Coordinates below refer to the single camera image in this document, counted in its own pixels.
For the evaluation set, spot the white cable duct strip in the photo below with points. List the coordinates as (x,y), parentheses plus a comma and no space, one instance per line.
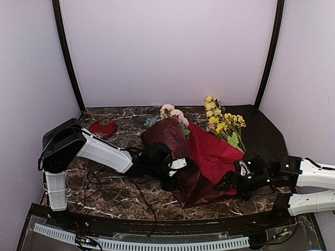
(140,242)

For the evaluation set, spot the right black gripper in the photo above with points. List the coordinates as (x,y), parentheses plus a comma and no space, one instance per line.
(229,175)

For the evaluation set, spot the yellow fake flower bunch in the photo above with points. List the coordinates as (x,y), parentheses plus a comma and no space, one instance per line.
(223,125)

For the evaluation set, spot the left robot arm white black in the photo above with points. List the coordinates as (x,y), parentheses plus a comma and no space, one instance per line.
(69,140)

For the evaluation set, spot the black front table rail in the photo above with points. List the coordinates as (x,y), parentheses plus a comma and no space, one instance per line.
(249,224)

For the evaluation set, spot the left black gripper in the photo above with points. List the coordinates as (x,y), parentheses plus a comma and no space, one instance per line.
(170,184)

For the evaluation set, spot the left black frame post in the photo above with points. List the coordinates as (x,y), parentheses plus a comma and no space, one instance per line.
(66,53)

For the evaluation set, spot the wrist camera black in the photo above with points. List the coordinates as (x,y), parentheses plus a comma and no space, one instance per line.
(254,165)
(159,153)

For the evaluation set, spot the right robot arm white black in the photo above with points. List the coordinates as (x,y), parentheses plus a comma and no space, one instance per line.
(311,183)

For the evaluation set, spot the black frame post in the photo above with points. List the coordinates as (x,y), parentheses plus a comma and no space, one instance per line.
(66,53)
(271,53)

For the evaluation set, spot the pink fake rose bunch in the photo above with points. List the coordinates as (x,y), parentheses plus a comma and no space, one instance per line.
(168,110)

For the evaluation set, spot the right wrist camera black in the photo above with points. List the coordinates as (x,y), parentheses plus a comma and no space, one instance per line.
(254,165)

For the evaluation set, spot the red wrapping paper sheet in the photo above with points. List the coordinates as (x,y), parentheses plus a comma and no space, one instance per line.
(212,159)

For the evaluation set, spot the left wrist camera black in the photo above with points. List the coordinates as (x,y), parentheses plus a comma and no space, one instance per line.
(159,153)

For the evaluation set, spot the right black frame post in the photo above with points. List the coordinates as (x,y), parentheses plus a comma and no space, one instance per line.
(271,53)

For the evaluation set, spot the red embroidered round pouch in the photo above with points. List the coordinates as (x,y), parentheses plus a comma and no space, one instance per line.
(103,128)

